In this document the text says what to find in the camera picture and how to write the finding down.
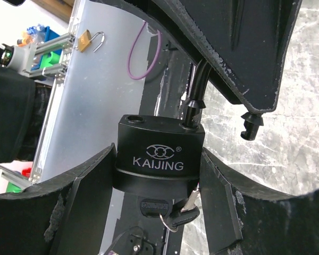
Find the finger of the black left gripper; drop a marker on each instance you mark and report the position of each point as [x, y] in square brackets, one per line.
[244, 41]

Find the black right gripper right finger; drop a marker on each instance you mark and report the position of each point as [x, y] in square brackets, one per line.
[244, 217]

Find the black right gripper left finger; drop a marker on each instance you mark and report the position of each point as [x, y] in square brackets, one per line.
[66, 214]

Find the black padlock keys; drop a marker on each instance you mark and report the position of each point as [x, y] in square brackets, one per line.
[172, 215]

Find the black Kaijing padlock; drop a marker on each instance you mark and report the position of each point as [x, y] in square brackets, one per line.
[159, 157]

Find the brass padlock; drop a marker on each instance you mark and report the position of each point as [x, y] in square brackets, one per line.
[86, 39]

